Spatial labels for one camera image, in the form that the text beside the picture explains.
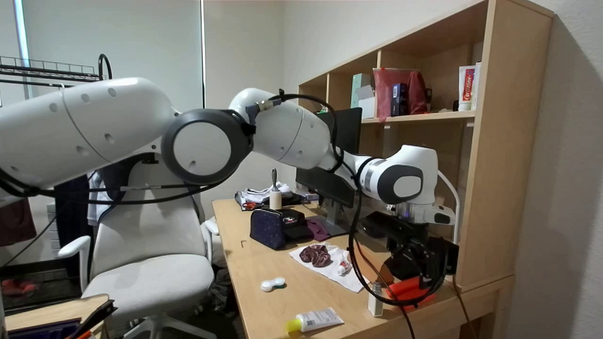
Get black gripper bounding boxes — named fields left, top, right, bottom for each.
left=386, top=236, right=443, bottom=298

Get red oblong plastic object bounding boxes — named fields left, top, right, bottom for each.
left=392, top=285, right=439, bottom=309
left=383, top=275, right=420, bottom=296

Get small clear sanitizer bottle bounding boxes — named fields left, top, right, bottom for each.
left=366, top=285, right=386, bottom=319

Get white paper with picture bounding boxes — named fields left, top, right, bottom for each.
left=287, top=240, right=369, bottom=294

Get dark red scrunchie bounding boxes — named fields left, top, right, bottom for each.
left=298, top=243, right=334, bottom=270

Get white tube with yellow cap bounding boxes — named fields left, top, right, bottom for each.
left=285, top=305, right=347, bottom=336

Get maroon cloth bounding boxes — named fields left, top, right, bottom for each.
left=305, top=215, right=336, bottom=245

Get white contact lens case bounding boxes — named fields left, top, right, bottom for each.
left=258, top=275, right=288, bottom=294

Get navy dotted pouch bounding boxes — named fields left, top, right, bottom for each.
left=249, top=208, right=313, bottom=253

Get light wooden shelf unit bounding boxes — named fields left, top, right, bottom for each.
left=294, top=0, right=558, bottom=294

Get white pump bottle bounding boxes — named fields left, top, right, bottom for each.
left=268, top=168, right=285, bottom=213

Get black computer monitor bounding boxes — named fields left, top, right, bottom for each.
left=294, top=106, right=366, bottom=209

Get patterned cloth pile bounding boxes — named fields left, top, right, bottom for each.
left=234, top=183, right=305, bottom=213

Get small black shelf item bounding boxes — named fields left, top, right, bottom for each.
left=388, top=81, right=413, bottom=119

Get red bag on shelf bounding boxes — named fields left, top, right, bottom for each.
left=371, top=66, right=434, bottom=121

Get green and white books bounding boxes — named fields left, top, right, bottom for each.
left=349, top=70, right=379, bottom=123

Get white and red box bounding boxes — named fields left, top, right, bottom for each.
left=456, top=61, right=484, bottom=115

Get white office chair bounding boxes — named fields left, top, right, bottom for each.
left=57, top=159, right=219, bottom=339

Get hanging clothes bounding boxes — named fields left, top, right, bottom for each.
left=85, top=168, right=130, bottom=228

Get wooden board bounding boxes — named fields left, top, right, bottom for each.
left=2, top=294, right=119, bottom=339

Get dark framed screen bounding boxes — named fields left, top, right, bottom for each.
left=0, top=255, right=85, bottom=317

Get black clothes rack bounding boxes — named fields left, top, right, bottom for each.
left=0, top=51, right=117, bottom=91

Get black desk cable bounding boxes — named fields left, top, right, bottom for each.
left=400, top=304, right=418, bottom=339

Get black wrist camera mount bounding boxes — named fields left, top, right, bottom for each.
left=362, top=211, right=435, bottom=245

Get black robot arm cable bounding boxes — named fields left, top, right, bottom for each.
left=268, top=89, right=456, bottom=311

